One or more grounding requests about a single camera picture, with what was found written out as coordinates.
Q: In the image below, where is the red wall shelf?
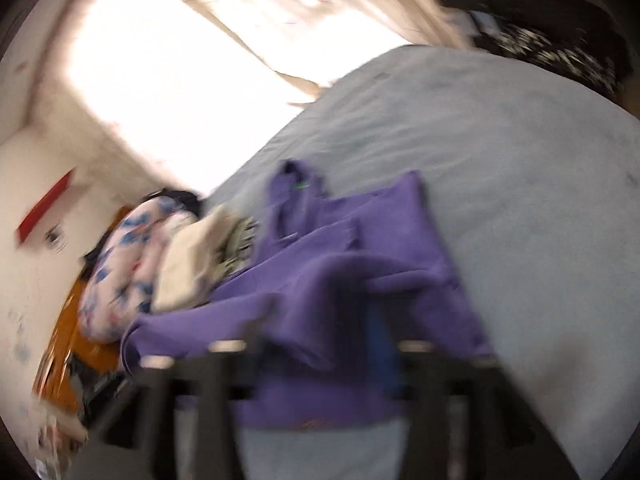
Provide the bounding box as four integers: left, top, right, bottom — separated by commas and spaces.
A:
16, 169, 77, 245

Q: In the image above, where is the cream folded garment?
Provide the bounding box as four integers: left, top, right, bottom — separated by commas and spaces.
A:
150, 204, 237, 312

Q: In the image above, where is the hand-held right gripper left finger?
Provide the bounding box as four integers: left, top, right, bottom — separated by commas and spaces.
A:
75, 325, 268, 480

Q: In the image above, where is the black and white striped clothing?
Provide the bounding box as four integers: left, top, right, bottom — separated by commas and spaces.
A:
214, 216, 262, 283

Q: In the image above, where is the floral beige curtain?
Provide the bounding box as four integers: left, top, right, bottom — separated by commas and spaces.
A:
125, 0, 476, 107

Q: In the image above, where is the black bag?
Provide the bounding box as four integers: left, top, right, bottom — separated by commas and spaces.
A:
432, 0, 616, 61

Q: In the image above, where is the grey-blue bed blanket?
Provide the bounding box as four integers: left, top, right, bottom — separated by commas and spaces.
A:
65, 45, 640, 480

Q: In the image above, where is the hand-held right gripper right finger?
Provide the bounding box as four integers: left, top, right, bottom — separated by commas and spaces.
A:
364, 305, 582, 480

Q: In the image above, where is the purple zip hoodie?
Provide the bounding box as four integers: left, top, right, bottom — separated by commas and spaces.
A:
120, 159, 497, 432

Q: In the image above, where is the floral pink quilt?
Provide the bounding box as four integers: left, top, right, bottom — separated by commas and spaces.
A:
79, 197, 201, 345

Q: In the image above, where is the black and white patterned cloth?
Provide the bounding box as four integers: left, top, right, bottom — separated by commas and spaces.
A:
477, 24, 622, 98

